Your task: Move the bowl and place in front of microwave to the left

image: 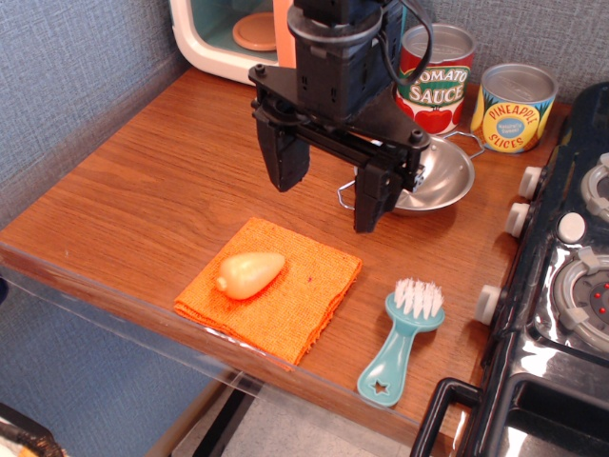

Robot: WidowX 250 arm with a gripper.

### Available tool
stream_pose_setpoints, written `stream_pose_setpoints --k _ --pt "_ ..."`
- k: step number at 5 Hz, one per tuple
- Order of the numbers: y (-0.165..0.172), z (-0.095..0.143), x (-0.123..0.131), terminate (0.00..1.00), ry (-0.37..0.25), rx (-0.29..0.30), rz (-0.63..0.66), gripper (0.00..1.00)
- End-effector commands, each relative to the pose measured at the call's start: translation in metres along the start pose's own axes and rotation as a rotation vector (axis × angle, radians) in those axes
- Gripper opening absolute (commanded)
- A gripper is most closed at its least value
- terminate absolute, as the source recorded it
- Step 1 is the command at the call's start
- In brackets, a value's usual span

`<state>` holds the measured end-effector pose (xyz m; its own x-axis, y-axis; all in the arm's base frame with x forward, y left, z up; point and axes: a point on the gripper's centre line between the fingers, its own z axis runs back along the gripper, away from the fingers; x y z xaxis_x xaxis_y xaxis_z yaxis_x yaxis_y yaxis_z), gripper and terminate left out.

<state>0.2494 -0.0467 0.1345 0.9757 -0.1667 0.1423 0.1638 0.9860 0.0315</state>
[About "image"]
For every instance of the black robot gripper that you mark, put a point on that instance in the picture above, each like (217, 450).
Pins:
(338, 98)

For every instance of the small steel pot with handles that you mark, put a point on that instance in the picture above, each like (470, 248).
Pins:
(448, 174)

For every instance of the toy microwave oven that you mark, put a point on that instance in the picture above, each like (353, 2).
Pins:
(203, 33)

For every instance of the tomato sauce can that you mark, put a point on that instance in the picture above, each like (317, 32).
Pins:
(435, 100)

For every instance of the folded orange cloth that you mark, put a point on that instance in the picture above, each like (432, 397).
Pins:
(287, 317)

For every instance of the yellow plastic toy vegetable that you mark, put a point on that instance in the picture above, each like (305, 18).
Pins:
(244, 275)

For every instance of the teal dish brush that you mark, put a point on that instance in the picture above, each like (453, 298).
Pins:
(413, 307)

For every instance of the orange microwave turntable plate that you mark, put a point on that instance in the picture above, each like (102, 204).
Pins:
(255, 32)

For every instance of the white stove knob middle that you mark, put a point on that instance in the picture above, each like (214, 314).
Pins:
(516, 218)

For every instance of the white stove knob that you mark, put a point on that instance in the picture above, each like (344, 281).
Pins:
(487, 303)
(529, 182)
(516, 218)

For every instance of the pineapple slices can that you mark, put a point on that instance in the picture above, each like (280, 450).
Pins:
(513, 106)

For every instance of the white stove knob rear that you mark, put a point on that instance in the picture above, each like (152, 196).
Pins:
(529, 182)

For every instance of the white stove knob front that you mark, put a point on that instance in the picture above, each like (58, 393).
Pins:
(487, 303)

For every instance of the black toy stove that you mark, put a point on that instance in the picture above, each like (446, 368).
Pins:
(544, 388)

